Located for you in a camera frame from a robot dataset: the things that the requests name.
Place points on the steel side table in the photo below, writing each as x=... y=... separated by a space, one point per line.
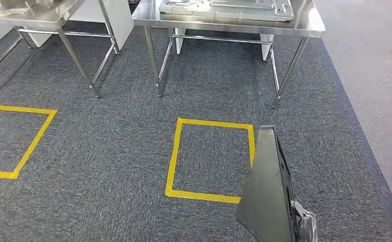
x=42 y=21

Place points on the black plastic bracket panel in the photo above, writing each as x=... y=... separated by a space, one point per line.
x=266 y=187

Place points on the yellow floor tape square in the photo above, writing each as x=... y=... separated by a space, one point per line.
x=25 y=109
x=202 y=197

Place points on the clear plastic bag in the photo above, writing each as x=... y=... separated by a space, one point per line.
x=2 y=10

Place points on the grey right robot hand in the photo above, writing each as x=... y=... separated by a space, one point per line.
x=306 y=223

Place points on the steel workbench table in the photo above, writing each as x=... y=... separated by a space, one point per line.
x=216 y=25

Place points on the stamped grey metal plate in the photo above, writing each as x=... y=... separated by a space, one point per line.
x=222 y=11

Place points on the white partition box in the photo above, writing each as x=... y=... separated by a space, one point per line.
x=119 y=20

